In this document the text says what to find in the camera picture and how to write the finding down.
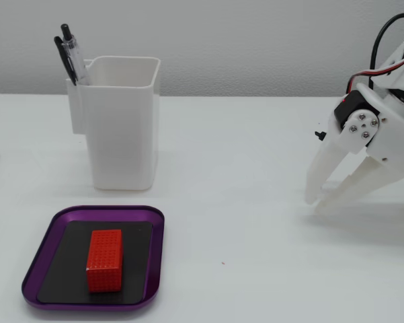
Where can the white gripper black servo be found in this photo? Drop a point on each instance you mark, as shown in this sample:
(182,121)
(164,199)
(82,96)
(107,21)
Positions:
(388,141)

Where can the black clear retractable pen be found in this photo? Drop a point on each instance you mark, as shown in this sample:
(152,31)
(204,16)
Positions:
(74,57)

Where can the white plastic pen holder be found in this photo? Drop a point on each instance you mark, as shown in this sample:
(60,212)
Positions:
(121,134)

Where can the small black clip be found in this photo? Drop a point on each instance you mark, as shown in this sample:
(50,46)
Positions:
(320,135)

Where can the purple metal tray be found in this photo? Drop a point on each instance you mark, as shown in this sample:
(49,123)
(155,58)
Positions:
(158,242)

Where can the red studded block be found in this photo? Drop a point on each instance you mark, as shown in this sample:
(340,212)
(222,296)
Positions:
(104,262)

